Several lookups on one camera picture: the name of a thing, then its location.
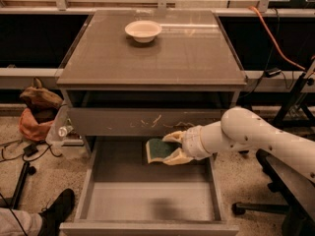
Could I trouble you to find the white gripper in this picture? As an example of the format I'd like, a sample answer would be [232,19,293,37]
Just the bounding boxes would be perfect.
[162,126,212,165]

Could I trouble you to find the green and yellow sponge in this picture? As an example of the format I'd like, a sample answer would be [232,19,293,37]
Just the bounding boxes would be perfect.
[146,139,180,163]

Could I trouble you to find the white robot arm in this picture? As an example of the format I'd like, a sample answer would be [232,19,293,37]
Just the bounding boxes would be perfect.
[162,107,315,182]

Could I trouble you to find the open grey middle drawer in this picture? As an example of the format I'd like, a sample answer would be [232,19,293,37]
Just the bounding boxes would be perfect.
[61,140,239,236]

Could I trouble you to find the grey drawer cabinet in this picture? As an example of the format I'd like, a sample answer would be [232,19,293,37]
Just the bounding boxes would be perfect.
[57,9,246,150]

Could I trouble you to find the scratched grey top drawer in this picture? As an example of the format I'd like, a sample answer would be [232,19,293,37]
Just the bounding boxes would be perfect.
[68,108,224,137]

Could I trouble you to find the clear plastic bin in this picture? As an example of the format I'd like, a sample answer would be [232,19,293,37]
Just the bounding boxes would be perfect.
[46,105,89,159]

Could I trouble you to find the white bowl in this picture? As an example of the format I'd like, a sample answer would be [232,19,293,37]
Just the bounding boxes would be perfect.
[125,21,162,43]

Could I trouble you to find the black table stand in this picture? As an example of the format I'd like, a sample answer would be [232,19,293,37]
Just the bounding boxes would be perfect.
[231,59,315,155]

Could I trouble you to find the black office chair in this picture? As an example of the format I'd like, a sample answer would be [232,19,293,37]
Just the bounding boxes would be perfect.
[231,149,315,236]

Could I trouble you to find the black shoe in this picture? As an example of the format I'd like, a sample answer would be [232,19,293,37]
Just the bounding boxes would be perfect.
[38,189,75,236]

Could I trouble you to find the brown and orange cloth bags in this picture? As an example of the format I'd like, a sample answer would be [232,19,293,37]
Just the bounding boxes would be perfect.
[19,78,63,142]

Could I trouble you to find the black power adapter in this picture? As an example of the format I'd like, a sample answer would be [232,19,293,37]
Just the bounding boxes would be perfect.
[24,144,38,157]

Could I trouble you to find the black tripod leg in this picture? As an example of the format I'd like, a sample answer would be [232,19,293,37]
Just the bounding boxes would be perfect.
[10,161,36,209]

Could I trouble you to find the white trouser leg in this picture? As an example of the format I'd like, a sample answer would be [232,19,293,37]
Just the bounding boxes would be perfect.
[0,208,42,236]

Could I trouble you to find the black power brick on rail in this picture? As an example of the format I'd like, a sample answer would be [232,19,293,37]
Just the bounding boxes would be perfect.
[264,67,282,78]

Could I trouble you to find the orange cable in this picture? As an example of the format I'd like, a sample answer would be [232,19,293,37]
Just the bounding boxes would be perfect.
[248,5,307,72]

